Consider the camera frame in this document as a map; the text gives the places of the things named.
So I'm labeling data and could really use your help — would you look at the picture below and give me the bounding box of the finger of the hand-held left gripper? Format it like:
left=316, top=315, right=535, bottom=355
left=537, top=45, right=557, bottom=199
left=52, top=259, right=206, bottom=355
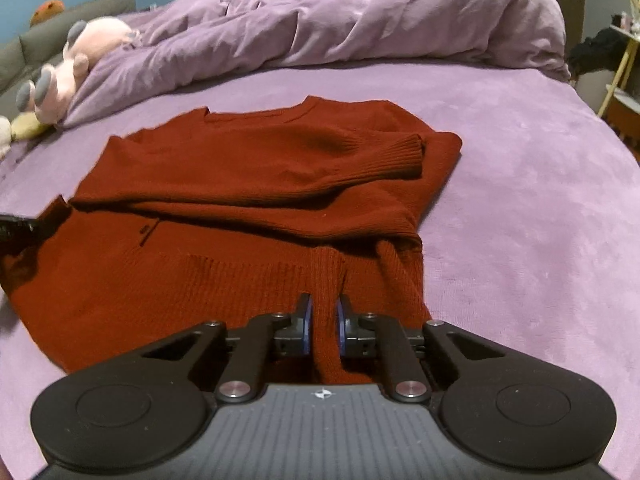
left=0, top=214, right=40, bottom=253

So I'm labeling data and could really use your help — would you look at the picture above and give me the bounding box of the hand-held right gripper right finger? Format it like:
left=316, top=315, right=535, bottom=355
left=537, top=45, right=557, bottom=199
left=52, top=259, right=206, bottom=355
left=335, top=294, right=507, bottom=404

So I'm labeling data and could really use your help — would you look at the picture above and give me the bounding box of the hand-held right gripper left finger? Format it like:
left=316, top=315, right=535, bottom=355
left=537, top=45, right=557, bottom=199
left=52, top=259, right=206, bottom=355
left=141, top=292, right=315, bottom=404

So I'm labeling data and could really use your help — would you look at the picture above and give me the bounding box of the red knit cardigan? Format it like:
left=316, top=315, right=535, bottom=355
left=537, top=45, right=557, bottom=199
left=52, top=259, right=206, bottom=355
left=0, top=95, right=464, bottom=387

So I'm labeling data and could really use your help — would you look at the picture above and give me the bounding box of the pale yellow plush toy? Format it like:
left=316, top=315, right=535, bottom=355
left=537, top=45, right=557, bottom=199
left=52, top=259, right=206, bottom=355
left=0, top=111, right=50, bottom=160

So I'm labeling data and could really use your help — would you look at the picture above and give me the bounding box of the pink plush toy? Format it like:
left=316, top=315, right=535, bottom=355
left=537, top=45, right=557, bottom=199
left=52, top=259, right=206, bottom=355
left=15, top=16, right=144, bottom=126

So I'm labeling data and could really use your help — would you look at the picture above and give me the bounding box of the grey sofa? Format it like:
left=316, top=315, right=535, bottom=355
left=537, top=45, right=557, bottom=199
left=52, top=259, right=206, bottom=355
left=0, top=0, right=138, bottom=95

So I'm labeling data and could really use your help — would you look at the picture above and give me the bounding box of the purple bed sheet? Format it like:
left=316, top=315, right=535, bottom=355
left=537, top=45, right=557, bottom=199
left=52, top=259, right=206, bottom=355
left=0, top=57, right=640, bottom=480

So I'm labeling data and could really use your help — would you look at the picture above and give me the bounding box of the orange plush toy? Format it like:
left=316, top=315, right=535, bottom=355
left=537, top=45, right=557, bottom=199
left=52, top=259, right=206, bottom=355
left=30, top=0, right=67, bottom=27

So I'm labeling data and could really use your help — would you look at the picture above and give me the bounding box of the purple duvet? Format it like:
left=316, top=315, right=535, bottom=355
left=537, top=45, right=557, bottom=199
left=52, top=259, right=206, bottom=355
left=64, top=0, right=572, bottom=129

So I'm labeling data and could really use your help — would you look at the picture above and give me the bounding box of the black cloth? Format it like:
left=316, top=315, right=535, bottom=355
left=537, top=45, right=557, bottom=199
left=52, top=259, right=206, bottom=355
left=570, top=27, right=629, bottom=80

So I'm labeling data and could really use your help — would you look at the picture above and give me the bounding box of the side table with yellow legs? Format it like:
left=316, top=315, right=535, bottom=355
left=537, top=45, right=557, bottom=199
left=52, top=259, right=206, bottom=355
left=596, top=24, right=640, bottom=133

